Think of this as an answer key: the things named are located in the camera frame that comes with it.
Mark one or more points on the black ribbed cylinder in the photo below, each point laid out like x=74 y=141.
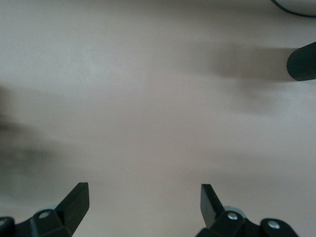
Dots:
x=303 y=64

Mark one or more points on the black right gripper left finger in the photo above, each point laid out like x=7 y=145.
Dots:
x=71 y=209

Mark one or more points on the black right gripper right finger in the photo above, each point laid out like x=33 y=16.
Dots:
x=209 y=209

